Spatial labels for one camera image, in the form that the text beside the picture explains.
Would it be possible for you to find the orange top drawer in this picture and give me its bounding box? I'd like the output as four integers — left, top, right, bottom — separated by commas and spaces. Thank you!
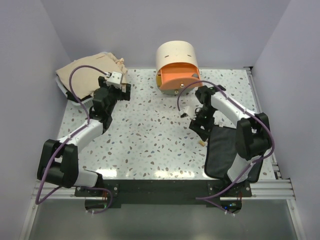
157, 62, 200, 90

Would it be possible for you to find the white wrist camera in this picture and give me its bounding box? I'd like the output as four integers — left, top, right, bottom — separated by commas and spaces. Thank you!
106, 71, 126, 88
179, 106, 196, 120

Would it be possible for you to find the aluminium front rail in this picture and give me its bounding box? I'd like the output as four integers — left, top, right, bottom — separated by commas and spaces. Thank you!
49, 179, 296, 200

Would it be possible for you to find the grey bottom drawer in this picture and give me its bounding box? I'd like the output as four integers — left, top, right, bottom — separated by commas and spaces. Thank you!
160, 87, 194, 96

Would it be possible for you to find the dark grey cloth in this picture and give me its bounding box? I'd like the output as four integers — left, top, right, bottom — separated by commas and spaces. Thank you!
203, 125, 263, 183

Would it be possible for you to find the cream round drawer organizer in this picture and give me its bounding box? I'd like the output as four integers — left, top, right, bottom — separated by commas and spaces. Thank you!
155, 40, 203, 90

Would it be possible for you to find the white basket under bag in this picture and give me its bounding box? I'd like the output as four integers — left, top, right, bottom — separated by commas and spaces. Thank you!
54, 76, 95, 108

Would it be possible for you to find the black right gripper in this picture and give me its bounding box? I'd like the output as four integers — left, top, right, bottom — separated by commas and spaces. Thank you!
188, 105, 216, 142

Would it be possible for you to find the yellow drawer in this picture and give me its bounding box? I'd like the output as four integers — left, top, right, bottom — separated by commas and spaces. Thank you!
155, 74, 162, 87

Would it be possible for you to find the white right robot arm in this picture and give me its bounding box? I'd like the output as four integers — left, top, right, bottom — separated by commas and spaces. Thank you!
183, 86, 274, 197

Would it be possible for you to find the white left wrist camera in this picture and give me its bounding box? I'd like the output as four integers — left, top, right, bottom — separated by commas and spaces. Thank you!
106, 71, 126, 88

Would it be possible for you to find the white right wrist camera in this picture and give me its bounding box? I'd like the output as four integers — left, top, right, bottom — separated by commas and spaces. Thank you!
179, 106, 196, 120

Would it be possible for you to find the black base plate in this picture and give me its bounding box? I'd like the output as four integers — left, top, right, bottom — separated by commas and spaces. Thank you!
74, 178, 254, 210

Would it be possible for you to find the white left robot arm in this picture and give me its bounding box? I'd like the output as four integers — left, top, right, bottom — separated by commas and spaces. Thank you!
37, 76, 131, 196

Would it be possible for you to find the beige cloth bag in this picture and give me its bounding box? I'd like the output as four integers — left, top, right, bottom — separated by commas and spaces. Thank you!
56, 52, 128, 100

